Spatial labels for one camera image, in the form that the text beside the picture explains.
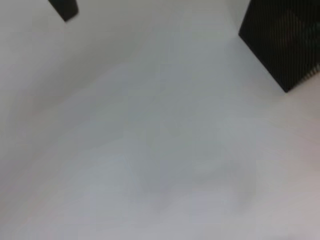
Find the black mesh pen holder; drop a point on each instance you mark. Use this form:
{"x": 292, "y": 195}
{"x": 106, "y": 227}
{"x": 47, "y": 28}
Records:
{"x": 282, "y": 45}

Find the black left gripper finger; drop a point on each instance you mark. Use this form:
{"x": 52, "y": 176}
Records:
{"x": 65, "y": 8}

